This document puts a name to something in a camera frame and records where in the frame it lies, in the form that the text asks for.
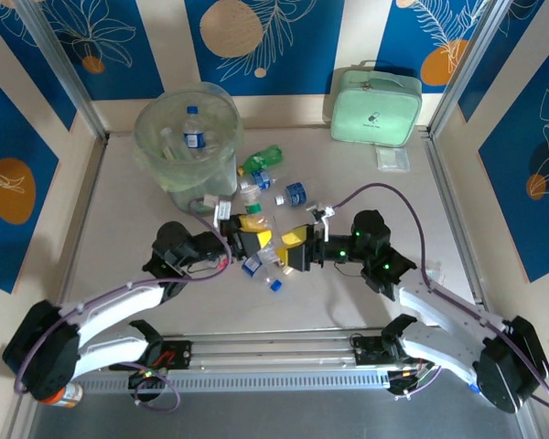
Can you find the clear bottle crane picture label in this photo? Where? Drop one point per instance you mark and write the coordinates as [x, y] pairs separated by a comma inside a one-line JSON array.
[[255, 208]]

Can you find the clear bottle blue cap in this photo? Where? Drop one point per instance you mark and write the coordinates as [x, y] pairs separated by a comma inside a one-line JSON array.
[[269, 254]]

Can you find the crushed bottle blue barcode label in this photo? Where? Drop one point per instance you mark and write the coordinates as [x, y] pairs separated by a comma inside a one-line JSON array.
[[252, 266]]

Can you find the small crushed blue-label bottle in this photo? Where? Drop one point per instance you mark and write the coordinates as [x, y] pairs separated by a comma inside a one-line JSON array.
[[261, 179], [295, 193]]

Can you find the crushed green soda bottle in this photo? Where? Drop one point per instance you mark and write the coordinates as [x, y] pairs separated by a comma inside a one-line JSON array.
[[263, 157]]

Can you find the clear bottle dark blue label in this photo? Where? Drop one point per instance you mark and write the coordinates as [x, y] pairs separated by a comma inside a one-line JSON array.
[[193, 138]]

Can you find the long clear square bottle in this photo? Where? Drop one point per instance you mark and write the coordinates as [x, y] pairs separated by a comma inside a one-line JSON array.
[[167, 139]]

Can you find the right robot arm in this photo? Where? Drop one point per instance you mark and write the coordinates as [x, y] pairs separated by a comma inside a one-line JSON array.
[[512, 366]]

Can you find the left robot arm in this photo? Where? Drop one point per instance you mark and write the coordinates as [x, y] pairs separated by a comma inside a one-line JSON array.
[[41, 352]]

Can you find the round mesh waste bin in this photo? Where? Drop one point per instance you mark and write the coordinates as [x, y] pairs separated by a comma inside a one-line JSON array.
[[219, 192]]

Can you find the translucent green-lined trash bin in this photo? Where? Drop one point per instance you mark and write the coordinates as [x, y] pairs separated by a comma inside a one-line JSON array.
[[155, 169]]

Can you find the small clear plastic sachet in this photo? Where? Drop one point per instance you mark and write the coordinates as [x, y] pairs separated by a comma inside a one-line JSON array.
[[392, 159]]

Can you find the mint green zip case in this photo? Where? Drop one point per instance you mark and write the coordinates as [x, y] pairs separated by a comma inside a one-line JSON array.
[[375, 110]]

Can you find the black connector block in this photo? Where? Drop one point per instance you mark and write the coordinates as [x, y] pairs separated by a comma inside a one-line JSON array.
[[145, 380], [405, 382]]

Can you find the orange lid jar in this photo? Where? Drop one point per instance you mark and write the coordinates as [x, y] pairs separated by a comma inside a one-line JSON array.
[[71, 395]]

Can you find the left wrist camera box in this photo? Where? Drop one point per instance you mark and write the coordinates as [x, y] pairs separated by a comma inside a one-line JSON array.
[[222, 211]]

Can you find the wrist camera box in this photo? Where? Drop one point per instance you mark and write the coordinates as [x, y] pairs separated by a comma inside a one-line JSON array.
[[222, 211], [322, 214]]

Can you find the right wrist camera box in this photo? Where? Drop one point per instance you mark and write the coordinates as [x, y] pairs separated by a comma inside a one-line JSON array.
[[322, 214]]

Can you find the aluminium table side rail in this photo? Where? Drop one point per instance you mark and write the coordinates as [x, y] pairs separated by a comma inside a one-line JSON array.
[[82, 228], [444, 183]]

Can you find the aluminium mounting rail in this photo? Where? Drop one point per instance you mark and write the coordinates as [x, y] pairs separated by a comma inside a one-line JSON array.
[[274, 352]]

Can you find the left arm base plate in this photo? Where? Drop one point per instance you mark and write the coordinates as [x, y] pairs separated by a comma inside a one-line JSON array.
[[178, 354]]

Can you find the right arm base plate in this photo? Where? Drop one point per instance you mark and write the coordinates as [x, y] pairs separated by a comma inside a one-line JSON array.
[[368, 350]]

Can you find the aluminium frame post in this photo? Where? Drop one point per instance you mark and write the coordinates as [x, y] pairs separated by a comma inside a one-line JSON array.
[[63, 64], [469, 68]]

